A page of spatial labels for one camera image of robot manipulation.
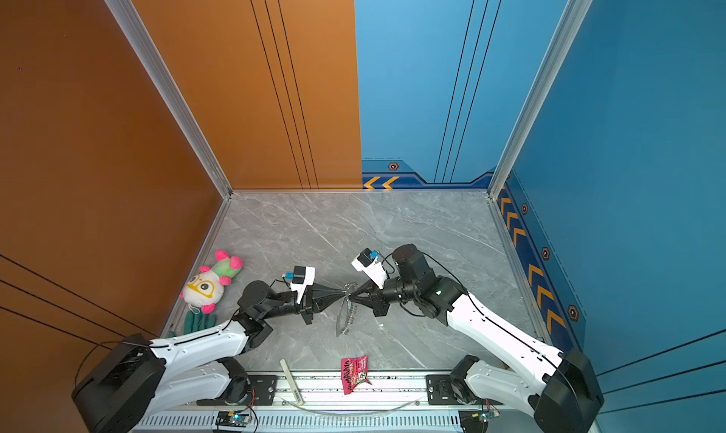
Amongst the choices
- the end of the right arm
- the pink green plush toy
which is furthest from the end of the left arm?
the pink green plush toy

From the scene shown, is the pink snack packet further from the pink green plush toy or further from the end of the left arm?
the pink green plush toy

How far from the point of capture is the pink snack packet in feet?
2.48

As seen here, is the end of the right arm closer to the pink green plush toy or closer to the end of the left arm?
the end of the left arm

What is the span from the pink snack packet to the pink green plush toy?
1.46 feet

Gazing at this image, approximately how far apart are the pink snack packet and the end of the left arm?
0.22 meters

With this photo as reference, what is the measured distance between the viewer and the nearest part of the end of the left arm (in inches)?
25.3

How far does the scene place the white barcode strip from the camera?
0.74 metres

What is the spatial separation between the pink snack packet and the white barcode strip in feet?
0.39

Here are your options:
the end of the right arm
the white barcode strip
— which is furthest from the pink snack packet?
the end of the right arm

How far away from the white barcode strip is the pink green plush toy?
0.95ft

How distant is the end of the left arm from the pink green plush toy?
393 millimetres
